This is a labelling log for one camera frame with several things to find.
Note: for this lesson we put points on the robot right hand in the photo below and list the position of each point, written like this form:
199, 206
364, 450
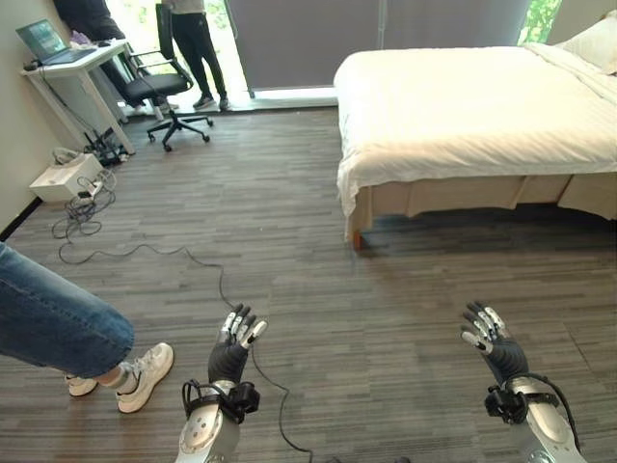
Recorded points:
506, 357

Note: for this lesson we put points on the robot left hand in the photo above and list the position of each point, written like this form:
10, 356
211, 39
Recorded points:
226, 359

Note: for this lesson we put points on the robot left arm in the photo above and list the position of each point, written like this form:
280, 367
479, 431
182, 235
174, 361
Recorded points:
207, 424

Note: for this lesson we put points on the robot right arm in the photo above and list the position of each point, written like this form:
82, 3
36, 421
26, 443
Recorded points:
540, 419

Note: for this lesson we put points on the person in jeans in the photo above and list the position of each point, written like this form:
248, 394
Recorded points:
62, 328

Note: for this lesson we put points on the white power strip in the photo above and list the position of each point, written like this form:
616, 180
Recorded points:
91, 189

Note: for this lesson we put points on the white cardboard box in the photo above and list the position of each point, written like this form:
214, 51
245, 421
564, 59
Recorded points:
65, 178

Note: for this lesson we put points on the white duvet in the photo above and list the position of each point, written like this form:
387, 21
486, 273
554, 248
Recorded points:
458, 111

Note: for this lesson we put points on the black office chair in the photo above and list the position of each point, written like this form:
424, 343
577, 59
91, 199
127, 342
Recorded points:
164, 82

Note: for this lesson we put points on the person in black trousers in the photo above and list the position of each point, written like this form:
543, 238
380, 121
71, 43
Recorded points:
197, 48

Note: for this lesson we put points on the white desk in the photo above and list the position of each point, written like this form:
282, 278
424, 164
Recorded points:
82, 82

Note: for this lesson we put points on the white pillow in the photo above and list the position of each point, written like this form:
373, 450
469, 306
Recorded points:
595, 43

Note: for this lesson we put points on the person at desk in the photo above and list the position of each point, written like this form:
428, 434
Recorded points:
103, 48

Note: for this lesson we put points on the grey roller blind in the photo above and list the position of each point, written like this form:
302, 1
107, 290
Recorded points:
376, 43

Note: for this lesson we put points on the open laptop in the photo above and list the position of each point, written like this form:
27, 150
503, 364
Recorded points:
45, 43

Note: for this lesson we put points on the bed with beige frame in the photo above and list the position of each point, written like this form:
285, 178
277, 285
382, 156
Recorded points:
477, 193

